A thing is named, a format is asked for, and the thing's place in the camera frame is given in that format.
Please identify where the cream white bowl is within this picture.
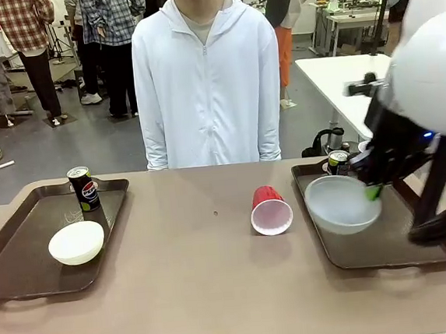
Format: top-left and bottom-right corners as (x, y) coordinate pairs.
(46, 219), (108, 269)

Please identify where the bystander in orange trousers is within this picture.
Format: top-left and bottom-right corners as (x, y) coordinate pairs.
(264, 0), (325, 90)

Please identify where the white lab bench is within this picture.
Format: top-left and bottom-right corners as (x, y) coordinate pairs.
(310, 0), (393, 59)

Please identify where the person's left forearm white sleeve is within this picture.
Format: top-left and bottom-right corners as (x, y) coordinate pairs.
(252, 99), (286, 161)

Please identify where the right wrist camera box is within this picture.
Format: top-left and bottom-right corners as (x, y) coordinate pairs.
(342, 69), (388, 98)

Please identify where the bystander in red plaid shirt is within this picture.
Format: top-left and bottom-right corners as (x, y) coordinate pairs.
(0, 0), (65, 128)

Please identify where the grey white bowl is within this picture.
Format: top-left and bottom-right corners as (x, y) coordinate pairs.
(302, 171), (385, 239)

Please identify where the black tripod pole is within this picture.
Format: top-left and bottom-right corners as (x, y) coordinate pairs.
(364, 0), (399, 58)

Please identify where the black Pepsi can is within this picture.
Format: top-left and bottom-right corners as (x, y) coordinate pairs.
(325, 149), (352, 178)
(66, 166), (102, 215)

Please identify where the person's right forearm white sleeve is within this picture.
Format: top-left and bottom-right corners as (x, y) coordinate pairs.
(139, 109), (172, 172)

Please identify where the red plastic cup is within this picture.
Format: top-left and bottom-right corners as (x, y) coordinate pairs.
(247, 183), (295, 238)

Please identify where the black braided cable sleeve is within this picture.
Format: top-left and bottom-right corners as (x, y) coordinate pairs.
(399, 137), (446, 248)

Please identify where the bystander in blue plaid shirt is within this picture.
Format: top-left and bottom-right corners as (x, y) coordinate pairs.
(71, 0), (156, 122)

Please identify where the white side table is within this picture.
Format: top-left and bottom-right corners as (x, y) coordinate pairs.
(294, 51), (401, 148)

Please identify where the bystander in dark clothes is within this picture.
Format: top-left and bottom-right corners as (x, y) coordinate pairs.
(378, 0), (432, 56)

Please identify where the person in white hoodie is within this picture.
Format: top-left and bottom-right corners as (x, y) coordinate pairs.
(126, 0), (289, 174)

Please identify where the brown plastic tray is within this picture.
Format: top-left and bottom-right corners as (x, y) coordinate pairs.
(0, 178), (140, 301)
(290, 150), (446, 276)

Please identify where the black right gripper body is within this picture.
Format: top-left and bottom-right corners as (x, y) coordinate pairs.
(351, 87), (446, 187)

